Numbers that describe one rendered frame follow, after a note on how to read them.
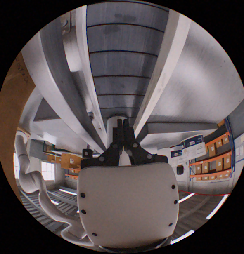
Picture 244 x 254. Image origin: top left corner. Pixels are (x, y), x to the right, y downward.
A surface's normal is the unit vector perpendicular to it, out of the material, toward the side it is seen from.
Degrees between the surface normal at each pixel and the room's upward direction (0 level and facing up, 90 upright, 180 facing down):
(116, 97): 0
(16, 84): 90
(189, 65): 0
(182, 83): 0
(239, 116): 90
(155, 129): 90
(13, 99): 90
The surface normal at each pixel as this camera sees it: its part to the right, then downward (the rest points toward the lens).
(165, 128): 0.06, -0.41
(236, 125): -1.00, 0.02
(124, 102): 0.05, 0.91
